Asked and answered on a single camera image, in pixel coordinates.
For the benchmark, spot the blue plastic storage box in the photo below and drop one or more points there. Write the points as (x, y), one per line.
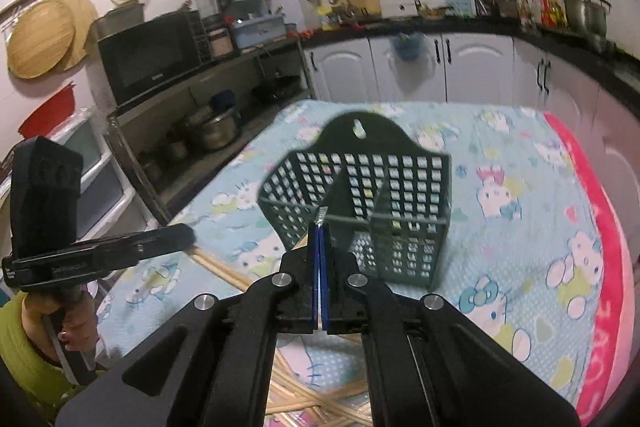
(257, 31)

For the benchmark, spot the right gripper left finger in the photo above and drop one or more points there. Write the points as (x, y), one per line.
(210, 363)

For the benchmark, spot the green sleeve forearm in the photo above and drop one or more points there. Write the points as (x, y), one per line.
(44, 383)

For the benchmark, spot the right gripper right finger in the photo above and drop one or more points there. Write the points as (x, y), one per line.
(426, 363)

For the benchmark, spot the metal shelf rack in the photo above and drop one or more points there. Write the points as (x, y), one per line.
(172, 140)

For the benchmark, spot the black microwave oven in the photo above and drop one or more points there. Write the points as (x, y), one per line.
(142, 57)

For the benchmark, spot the blue hanging bag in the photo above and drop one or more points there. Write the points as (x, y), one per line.
(408, 47)

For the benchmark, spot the steel pot on shelf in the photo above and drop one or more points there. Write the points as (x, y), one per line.
(219, 131)

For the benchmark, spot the round bamboo tray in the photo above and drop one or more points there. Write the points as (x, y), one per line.
(50, 36)

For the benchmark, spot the green plastic utensil basket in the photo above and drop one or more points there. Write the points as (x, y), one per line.
(388, 199)

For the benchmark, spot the white plastic drawer unit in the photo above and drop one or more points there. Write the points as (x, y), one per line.
(105, 192)

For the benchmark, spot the person's left hand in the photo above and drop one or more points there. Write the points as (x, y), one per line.
(79, 330)

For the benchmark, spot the Hello Kitty blue tablecloth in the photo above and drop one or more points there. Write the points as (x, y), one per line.
(495, 208)

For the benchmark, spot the wooden chopsticks pair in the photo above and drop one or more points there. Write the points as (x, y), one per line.
(294, 396)
(218, 268)
(350, 416)
(317, 231)

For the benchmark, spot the red plastic basin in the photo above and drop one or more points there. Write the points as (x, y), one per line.
(50, 114)

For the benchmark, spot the steel stock pot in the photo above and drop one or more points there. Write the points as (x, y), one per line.
(588, 18)

